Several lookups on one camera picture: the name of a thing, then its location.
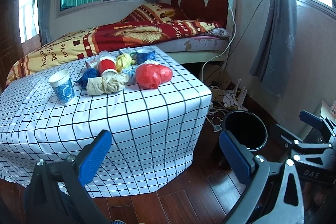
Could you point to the yellow knotted cloth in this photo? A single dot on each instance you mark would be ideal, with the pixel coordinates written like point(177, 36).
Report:
point(124, 61)

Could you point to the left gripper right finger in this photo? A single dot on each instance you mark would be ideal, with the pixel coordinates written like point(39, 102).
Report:
point(272, 190)

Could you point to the red heart headboard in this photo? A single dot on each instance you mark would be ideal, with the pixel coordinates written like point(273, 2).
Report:
point(221, 11)

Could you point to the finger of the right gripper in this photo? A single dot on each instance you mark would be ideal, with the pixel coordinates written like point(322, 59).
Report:
point(289, 140)
point(314, 121)

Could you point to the clear plastic bag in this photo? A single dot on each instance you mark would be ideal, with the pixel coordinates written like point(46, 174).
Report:
point(106, 54)

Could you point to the grey curtain right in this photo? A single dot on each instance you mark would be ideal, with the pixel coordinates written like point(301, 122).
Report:
point(272, 64)

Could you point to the green white small box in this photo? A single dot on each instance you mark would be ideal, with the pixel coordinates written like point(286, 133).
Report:
point(129, 51)

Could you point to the red yellow quilt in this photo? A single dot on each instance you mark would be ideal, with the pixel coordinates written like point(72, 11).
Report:
point(149, 23)

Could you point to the blue patterned paper cup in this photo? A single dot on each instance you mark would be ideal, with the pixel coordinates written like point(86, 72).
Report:
point(62, 86)

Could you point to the beige knotted cloth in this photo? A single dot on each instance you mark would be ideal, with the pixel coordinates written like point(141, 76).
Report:
point(106, 85)

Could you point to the white grid tablecloth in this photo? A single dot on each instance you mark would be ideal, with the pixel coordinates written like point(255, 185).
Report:
point(154, 131)

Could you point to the black trash bin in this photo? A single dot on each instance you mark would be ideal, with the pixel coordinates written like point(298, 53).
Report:
point(241, 128)

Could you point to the white tissue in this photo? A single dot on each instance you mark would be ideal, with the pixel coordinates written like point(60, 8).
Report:
point(152, 62)

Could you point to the short blue paper cup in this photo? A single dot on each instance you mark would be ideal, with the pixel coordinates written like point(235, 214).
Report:
point(144, 54)

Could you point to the blue knitted cloth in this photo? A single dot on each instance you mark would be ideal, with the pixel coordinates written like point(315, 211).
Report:
point(88, 74)

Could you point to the light blue face mask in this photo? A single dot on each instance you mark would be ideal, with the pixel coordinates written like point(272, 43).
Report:
point(130, 72)

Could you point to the red plastic bag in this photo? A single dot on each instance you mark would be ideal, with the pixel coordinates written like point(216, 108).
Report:
point(150, 76)

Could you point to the white wifi router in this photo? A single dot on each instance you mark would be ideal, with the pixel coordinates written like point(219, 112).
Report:
point(233, 99)

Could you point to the red paper cup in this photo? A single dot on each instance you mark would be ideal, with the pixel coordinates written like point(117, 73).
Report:
point(106, 66)

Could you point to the bed mattress and frame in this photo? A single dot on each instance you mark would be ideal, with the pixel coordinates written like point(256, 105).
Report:
point(197, 49)

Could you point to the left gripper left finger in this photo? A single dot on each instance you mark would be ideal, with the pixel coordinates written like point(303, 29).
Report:
point(57, 194)

